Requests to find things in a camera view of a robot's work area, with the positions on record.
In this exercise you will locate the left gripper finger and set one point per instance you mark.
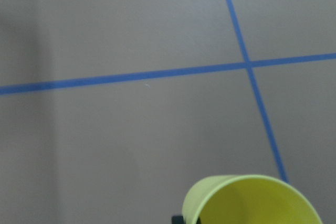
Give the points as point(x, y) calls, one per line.
point(179, 219)

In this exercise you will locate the yellow plastic cup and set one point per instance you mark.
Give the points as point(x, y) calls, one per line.
point(247, 199)

